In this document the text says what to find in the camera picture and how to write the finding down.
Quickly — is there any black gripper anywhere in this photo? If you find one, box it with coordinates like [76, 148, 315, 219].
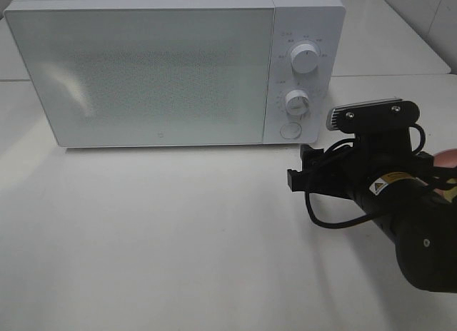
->
[286, 129, 411, 203]

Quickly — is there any round door release button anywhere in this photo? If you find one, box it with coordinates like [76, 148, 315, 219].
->
[280, 122, 302, 140]

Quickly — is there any pink round plate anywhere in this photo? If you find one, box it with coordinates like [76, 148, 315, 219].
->
[434, 148, 457, 196]

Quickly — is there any sandwich with white bread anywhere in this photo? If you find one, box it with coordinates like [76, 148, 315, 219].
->
[441, 178, 457, 203]

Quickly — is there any white microwave door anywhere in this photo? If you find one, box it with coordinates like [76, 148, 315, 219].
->
[6, 9, 273, 148]

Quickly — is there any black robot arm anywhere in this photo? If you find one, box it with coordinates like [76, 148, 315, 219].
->
[287, 128, 456, 293]

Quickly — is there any white lower timer knob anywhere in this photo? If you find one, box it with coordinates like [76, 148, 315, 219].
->
[284, 89, 309, 116]

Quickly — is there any white upper power knob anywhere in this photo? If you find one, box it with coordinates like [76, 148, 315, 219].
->
[289, 40, 320, 74]

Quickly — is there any white microwave oven body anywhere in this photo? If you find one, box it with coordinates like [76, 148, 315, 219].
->
[4, 0, 346, 146]

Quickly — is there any black camera cable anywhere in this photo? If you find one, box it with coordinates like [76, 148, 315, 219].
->
[303, 123, 426, 228]

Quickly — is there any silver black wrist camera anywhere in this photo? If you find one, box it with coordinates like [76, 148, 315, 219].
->
[326, 98, 420, 135]

